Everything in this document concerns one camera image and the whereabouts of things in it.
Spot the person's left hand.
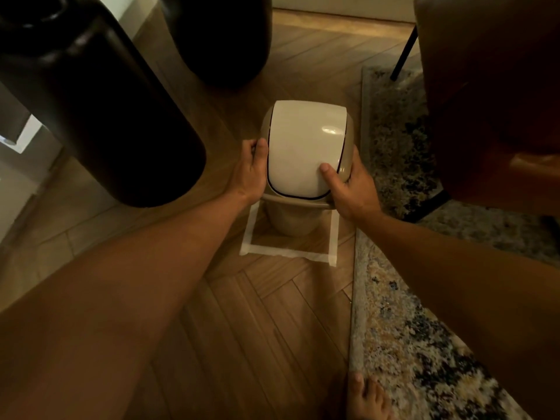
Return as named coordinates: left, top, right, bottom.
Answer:
left=224, top=138, right=269, bottom=205

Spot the person's right hand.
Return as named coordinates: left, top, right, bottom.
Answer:
left=319, top=146, right=384, bottom=223

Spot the beige swing-lid trash bin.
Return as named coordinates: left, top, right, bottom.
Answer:
left=258, top=100, right=356, bottom=237

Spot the person's right forearm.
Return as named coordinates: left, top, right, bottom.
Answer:
left=356, top=211, right=560, bottom=420

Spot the person's left forearm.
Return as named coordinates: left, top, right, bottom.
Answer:
left=0, top=191, right=259, bottom=420

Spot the white tape square marking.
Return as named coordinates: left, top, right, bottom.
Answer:
left=239, top=201, right=341, bottom=267

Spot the large dark floor vase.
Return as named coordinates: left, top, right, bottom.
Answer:
left=0, top=0, right=207, bottom=209
left=158, top=0, right=274, bottom=89

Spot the patterned area rug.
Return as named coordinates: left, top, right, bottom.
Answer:
left=349, top=65, right=560, bottom=420

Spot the brown leather armchair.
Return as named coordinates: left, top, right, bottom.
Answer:
left=389, top=0, right=560, bottom=223

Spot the person's right foot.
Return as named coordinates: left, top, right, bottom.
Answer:
left=346, top=372, right=393, bottom=420

